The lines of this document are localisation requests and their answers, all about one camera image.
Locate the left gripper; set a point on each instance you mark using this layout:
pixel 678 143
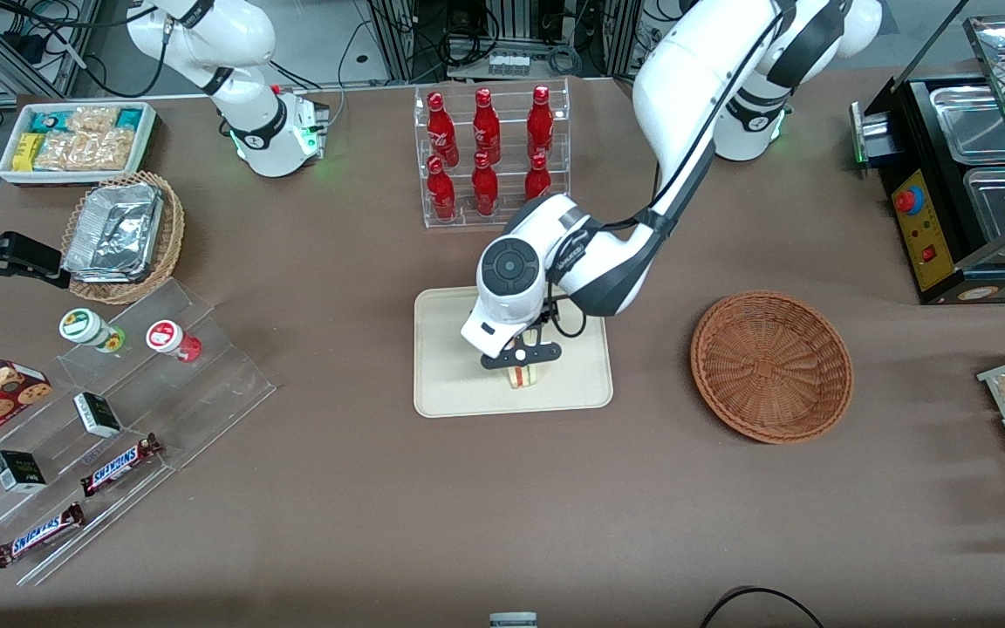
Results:
pixel 542 319

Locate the triangular sandwich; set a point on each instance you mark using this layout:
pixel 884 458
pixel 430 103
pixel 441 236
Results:
pixel 524 378

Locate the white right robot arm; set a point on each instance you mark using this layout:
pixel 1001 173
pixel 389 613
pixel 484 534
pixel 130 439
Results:
pixel 232 52

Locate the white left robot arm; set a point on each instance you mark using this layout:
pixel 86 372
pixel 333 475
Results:
pixel 686 78

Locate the cream plastic tray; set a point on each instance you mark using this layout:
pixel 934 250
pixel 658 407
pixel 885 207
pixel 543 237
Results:
pixel 450 358

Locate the light oval wicker basket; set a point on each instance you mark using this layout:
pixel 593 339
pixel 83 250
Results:
pixel 167 249

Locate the brown round wicker basket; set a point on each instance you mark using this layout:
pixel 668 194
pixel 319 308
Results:
pixel 769 366

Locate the white rectangular snack bin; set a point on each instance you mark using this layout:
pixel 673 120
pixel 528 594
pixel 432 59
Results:
pixel 10 174

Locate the green label white-lid jar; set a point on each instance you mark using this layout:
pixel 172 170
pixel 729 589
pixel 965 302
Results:
pixel 84 326

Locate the stacked aluminium foil containers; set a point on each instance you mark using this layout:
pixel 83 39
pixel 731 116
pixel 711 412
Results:
pixel 114 231

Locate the yellow snack packet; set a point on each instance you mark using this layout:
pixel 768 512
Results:
pixel 27 151

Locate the clear bag of crackers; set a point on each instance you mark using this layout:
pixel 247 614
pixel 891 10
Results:
pixel 58 153
pixel 92 119
pixel 110 150

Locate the clear acrylic bottle rack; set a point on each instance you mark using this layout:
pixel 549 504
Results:
pixel 468 222

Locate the teal snack packet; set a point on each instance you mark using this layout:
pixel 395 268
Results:
pixel 129 118
pixel 49 120

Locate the red cola bottle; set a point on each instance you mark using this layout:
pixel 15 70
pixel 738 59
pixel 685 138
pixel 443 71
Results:
pixel 486 126
pixel 441 194
pixel 485 190
pixel 540 122
pixel 537 179
pixel 441 131

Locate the red label white-lid jar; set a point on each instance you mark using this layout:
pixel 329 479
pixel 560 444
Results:
pixel 167 337

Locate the small black carton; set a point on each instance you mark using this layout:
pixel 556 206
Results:
pixel 18 472
pixel 98 415

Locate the clear acrylic stepped stand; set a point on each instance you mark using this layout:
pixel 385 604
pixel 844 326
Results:
pixel 206 392

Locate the snickers chocolate bar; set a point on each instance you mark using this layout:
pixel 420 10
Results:
pixel 38 535
pixel 119 465

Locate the white power strip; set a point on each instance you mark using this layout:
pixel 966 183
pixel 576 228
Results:
pixel 509 64

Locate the small grey device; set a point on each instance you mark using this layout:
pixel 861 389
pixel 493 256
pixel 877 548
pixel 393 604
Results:
pixel 513 620

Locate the red warmer knob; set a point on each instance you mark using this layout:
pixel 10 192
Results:
pixel 908 201

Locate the black food warmer cabinet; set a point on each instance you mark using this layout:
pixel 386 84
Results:
pixel 926 240

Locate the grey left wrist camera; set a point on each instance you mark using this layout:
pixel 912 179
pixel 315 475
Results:
pixel 520 356

